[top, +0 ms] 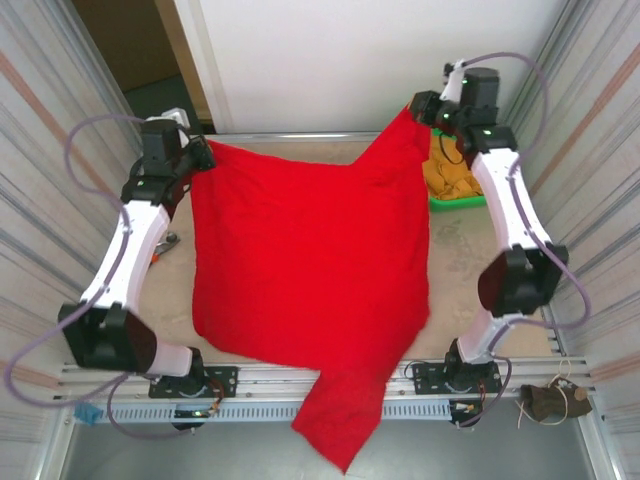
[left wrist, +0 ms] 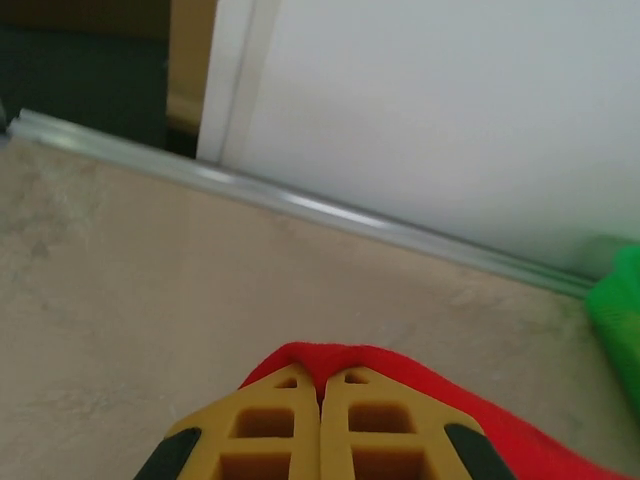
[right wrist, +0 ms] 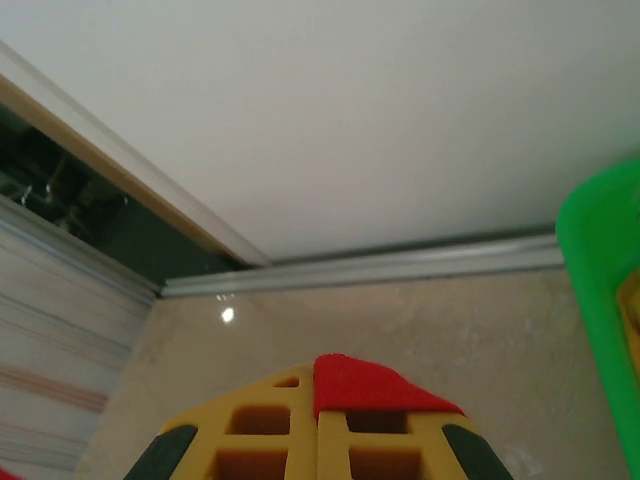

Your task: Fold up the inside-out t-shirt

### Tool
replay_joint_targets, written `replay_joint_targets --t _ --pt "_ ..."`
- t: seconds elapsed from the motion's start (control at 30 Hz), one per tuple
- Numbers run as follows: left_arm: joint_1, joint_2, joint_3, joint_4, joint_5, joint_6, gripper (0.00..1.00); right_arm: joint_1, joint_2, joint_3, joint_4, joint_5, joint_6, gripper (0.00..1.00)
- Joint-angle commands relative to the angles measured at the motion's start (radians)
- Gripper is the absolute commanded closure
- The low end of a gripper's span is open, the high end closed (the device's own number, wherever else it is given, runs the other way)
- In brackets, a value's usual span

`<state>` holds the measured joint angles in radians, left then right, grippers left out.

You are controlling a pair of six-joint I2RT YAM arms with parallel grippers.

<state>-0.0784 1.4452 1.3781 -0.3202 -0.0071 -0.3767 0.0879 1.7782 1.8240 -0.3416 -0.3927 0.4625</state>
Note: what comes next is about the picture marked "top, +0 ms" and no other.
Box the red t-shirt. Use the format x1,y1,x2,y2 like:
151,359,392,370
190,106,434,476

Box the mustard orange cloth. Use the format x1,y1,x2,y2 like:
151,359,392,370
422,142,484,201

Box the green plastic basket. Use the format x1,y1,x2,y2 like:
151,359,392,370
428,127,489,215

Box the brown wooden door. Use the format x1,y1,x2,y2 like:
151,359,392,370
72,0,184,94

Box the orange handled pliers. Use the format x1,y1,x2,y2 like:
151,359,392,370
152,230,180,264

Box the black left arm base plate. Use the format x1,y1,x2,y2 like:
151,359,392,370
149,366,239,400

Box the aluminium mounting rail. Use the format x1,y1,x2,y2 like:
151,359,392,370
59,354,591,401

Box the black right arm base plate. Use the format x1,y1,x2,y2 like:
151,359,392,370
404,360,502,396

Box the grey slotted cable duct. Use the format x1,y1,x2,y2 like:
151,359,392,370
94,402,454,424

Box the brown cloth bag with string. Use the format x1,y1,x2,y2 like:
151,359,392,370
517,377,594,426

